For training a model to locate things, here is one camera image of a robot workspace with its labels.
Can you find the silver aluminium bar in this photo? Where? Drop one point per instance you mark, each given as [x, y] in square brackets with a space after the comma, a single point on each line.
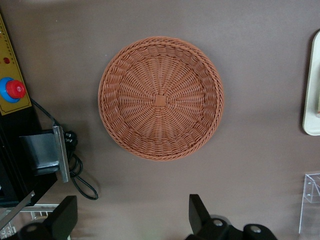
[17, 208]

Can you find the small red indicator light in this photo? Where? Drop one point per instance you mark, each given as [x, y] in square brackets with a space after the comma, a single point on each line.
[6, 60]

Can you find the round brown wicker basket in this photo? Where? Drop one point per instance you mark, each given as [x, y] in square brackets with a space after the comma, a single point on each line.
[160, 100]

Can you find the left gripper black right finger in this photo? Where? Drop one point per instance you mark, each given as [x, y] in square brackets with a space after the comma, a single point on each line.
[200, 217]

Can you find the red emergency stop button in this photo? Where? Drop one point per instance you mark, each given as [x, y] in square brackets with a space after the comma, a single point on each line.
[14, 89]

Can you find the clear acrylic can rack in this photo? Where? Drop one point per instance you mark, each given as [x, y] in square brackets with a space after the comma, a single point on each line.
[311, 195]

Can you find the cream plastic tray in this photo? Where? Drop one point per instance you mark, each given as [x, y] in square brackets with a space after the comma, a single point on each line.
[312, 100]

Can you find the black power plug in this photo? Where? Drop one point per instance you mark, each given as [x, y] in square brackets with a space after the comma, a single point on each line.
[71, 140]

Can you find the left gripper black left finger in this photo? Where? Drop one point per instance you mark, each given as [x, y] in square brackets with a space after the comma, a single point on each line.
[65, 215]

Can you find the grey metal bracket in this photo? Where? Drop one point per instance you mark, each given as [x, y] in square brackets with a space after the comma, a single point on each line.
[60, 152]

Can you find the yellow control panel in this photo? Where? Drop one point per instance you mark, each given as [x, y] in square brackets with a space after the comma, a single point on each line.
[12, 65]

